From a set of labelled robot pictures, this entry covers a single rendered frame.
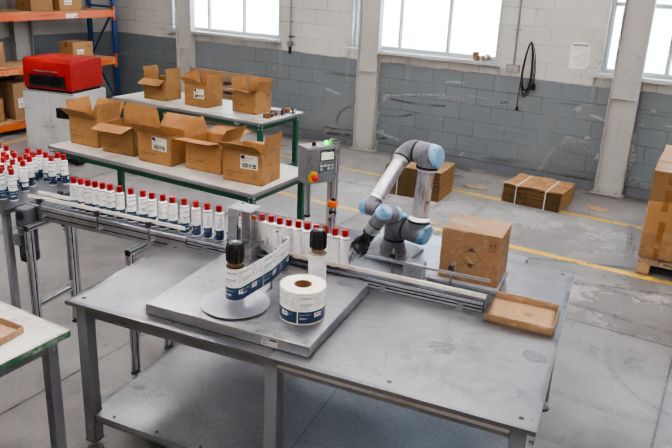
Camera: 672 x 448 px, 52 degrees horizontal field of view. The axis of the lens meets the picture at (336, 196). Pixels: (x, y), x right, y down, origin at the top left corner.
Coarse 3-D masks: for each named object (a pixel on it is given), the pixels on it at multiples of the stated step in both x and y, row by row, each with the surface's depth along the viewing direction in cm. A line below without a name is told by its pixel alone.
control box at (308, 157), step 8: (304, 144) 344; (320, 144) 345; (304, 152) 340; (312, 152) 338; (304, 160) 341; (312, 160) 340; (304, 168) 342; (312, 168) 341; (304, 176) 343; (320, 176) 345; (328, 176) 348
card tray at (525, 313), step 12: (504, 300) 331; (516, 300) 329; (528, 300) 327; (540, 300) 324; (492, 312) 318; (504, 312) 319; (516, 312) 319; (528, 312) 320; (540, 312) 320; (552, 312) 321; (504, 324) 307; (516, 324) 305; (528, 324) 303; (540, 324) 309; (552, 324) 310
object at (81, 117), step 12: (60, 108) 585; (72, 108) 598; (84, 108) 609; (96, 108) 615; (108, 108) 587; (120, 108) 604; (72, 120) 594; (84, 120) 587; (96, 120) 580; (108, 120) 591; (72, 132) 598; (84, 132) 591; (96, 132) 583; (84, 144) 594; (96, 144) 587
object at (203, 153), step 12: (192, 120) 544; (204, 120) 555; (192, 132) 542; (204, 132) 554; (216, 132) 554; (228, 132) 518; (240, 132) 535; (192, 144) 533; (204, 144) 511; (216, 144) 517; (192, 156) 536; (204, 156) 530; (216, 156) 524; (192, 168) 539; (204, 168) 533; (216, 168) 527
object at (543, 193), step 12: (516, 180) 757; (528, 180) 758; (540, 180) 760; (552, 180) 760; (504, 192) 746; (516, 192) 739; (528, 192) 735; (540, 192) 723; (552, 192) 717; (564, 192) 721; (528, 204) 735; (540, 204) 727; (552, 204) 720; (564, 204) 733
